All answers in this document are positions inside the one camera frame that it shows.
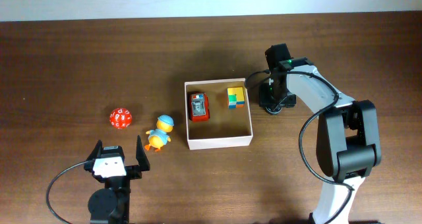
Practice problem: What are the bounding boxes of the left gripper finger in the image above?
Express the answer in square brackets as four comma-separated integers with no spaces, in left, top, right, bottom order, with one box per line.
[136,135,150,171]
[86,140,102,161]

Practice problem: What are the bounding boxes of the colourful puzzle cube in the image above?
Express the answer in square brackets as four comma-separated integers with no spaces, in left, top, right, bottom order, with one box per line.
[227,87,245,109]

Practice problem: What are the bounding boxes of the red toy truck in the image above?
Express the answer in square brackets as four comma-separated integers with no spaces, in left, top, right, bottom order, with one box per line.
[189,93,210,123]

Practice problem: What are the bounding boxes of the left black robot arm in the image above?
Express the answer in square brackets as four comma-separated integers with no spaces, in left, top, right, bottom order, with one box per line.
[84,136,150,224]

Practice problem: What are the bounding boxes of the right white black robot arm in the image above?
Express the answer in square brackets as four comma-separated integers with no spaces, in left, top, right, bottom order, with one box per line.
[259,43,382,223]

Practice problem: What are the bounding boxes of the black round cap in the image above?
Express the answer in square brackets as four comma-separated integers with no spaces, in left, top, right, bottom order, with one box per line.
[265,107,282,115]

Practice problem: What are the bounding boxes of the yellow duck toy blue hat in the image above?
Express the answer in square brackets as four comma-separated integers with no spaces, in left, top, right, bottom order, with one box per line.
[144,115,174,152]

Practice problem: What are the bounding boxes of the red lettered ball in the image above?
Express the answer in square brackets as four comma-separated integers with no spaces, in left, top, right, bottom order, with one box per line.
[109,108,133,129]

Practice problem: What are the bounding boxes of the white cardboard box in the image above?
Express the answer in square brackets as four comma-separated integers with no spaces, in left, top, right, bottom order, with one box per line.
[184,78,253,150]

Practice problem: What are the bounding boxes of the left black camera cable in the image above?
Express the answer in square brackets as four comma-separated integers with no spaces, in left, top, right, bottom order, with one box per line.
[45,160,90,224]

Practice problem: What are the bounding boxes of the black camera cable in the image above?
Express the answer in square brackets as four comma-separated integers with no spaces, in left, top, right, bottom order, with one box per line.
[243,69,355,224]
[45,160,90,224]

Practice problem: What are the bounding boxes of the right black camera cable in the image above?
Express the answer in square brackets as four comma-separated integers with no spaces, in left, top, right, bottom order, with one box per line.
[243,69,355,224]

